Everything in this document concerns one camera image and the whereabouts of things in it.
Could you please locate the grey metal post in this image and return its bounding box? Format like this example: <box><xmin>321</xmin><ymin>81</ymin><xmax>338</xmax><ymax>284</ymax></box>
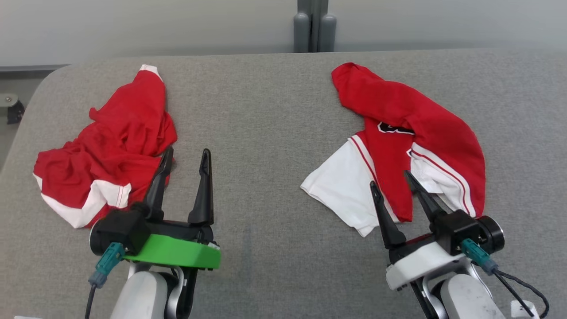
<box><xmin>293</xmin><ymin>0</ymin><xmax>337</xmax><ymax>53</ymax></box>

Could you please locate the black and grey bracket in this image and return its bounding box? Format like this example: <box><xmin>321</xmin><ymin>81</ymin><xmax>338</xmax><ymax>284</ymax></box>
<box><xmin>0</xmin><ymin>93</ymin><xmax>25</xmax><ymax>125</ymax></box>

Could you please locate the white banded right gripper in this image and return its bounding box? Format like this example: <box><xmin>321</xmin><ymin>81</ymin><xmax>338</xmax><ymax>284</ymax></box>
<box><xmin>370</xmin><ymin>171</ymin><xmax>472</xmax><ymax>291</ymax></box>

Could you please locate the black left cable teal plug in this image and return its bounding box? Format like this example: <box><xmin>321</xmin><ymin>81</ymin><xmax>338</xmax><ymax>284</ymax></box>
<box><xmin>85</xmin><ymin>242</ymin><xmax>126</xmax><ymax>319</ymax></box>

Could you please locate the white tape tag right cable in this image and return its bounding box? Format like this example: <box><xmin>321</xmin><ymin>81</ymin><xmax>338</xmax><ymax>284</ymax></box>
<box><xmin>510</xmin><ymin>300</ymin><xmax>541</xmax><ymax>319</ymax></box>

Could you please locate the red jersey with black number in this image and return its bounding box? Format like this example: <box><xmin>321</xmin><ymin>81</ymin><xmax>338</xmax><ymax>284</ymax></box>
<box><xmin>300</xmin><ymin>62</ymin><xmax>487</xmax><ymax>237</ymax></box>

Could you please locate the red garment white hem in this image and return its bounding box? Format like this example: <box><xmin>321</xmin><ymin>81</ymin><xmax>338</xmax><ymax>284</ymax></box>
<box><xmin>33</xmin><ymin>65</ymin><xmax>178</xmax><ymax>229</ymax></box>

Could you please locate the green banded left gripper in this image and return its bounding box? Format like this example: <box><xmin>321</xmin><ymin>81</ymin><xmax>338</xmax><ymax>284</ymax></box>
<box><xmin>124</xmin><ymin>147</ymin><xmax>221</xmax><ymax>270</ymax></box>

